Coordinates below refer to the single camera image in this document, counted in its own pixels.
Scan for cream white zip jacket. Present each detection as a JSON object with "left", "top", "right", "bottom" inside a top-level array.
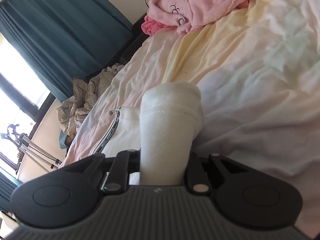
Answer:
[{"left": 91, "top": 82, "right": 204, "bottom": 186}]

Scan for teal cushion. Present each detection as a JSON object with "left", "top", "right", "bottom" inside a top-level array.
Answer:
[{"left": 59, "top": 131, "right": 75, "bottom": 152}]

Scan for beige quilted blanket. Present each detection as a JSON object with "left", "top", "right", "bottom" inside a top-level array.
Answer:
[{"left": 56, "top": 63, "right": 124, "bottom": 137}]

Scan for garment steamer stand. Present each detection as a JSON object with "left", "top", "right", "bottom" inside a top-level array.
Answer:
[{"left": 1, "top": 124, "right": 62, "bottom": 173}]

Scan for left teal curtain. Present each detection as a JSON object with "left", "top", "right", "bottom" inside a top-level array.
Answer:
[{"left": 0, "top": 168, "right": 22, "bottom": 213}]

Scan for teal curtain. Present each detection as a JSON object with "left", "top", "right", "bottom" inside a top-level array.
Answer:
[
  {"left": 1, "top": 0, "right": 132, "bottom": 101},
  {"left": 0, "top": 168, "right": 22, "bottom": 213}
]

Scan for dark framed window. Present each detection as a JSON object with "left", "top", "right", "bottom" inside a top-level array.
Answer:
[{"left": 1, "top": 35, "right": 55, "bottom": 175}]

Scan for pastel bed sheet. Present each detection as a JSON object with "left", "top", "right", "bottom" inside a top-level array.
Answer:
[{"left": 63, "top": 0, "right": 319, "bottom": 237}]

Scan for black sofa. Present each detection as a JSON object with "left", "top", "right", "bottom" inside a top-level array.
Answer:
[{"left": 79, "top": 7, "right": 147, "bottom": 81}]

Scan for right teal curtain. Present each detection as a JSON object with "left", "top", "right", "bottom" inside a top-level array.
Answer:
[{"left": 1, "top": 0, "right": 132, "bottom": 101}]

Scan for pink fleece garment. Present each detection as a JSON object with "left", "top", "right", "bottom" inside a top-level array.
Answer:
[{"left": 142, "top": 0, "right": 249, "bottom": 36}]

